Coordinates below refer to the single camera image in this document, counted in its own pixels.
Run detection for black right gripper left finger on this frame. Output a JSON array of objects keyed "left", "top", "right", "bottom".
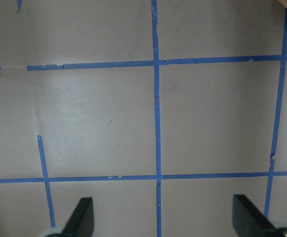
[{"left": 61, "top": 197, "right": 95, "bottom": 237}]

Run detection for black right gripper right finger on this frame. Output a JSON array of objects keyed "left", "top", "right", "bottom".
[{"left": 232, "top": 195, "right": 276, "bottom": 237}]

